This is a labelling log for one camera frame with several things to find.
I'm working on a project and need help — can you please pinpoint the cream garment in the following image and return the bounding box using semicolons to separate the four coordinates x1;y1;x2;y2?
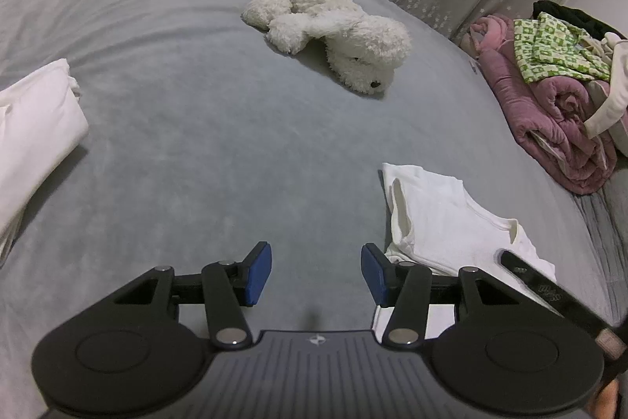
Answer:
584;32;628;140

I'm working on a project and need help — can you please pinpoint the plain white garment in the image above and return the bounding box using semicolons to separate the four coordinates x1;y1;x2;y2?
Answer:
0;58;90;270

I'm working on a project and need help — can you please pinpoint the grey quilted blanket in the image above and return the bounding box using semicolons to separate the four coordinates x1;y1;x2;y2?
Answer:
571;168;628;322

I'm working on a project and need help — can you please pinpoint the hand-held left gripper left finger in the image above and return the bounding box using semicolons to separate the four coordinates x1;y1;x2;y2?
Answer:
114;241;274;349

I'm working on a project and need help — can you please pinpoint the mauve folded quilt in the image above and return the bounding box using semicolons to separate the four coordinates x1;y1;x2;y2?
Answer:
458;15;619;195

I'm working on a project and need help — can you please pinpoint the white plush dog toy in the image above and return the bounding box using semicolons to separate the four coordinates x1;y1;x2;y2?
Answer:
240;0;413;96

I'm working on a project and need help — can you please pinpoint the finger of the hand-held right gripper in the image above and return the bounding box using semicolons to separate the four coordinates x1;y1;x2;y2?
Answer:
498;249;613;340

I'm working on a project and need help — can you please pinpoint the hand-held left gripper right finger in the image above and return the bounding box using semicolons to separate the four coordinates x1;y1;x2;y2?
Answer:
360;242;516;349

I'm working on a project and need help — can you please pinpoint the green patterned cloth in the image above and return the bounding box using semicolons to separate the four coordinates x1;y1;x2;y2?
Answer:
513;11;612;85

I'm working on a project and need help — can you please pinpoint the black crumpled garment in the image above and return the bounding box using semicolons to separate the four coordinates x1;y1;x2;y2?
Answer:
532;0;621;41

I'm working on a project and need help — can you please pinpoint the grey bed sheet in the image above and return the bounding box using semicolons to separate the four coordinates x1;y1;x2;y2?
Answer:
0;0;628;419

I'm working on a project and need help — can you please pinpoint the person's right hand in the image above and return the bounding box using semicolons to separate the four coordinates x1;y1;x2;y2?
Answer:
589;380;626;419

